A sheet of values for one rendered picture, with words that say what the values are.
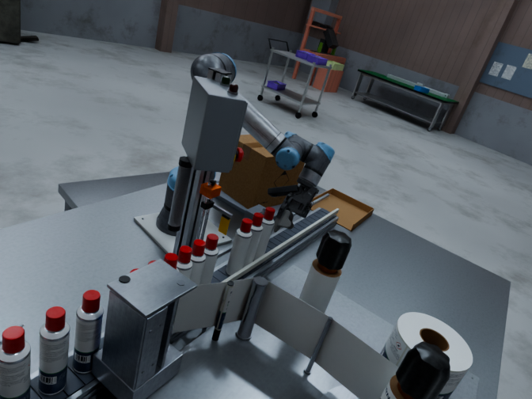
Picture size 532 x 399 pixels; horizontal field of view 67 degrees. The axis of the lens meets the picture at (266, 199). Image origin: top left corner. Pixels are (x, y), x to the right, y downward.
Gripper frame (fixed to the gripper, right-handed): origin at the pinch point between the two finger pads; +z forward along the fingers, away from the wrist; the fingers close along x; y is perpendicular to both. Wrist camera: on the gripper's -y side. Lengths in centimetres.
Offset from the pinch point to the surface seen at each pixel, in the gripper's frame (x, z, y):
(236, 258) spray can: -19.6, 14.1, 1.3
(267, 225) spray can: -11.5, 0.2, 1.5
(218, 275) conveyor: -17.9, 21.9, -1.9
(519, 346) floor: 214, -11, 127
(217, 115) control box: -61, -17, -3
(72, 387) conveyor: -65, 49, 3
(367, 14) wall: 885, -641, -417
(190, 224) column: -31.7, 11.3, -12.2
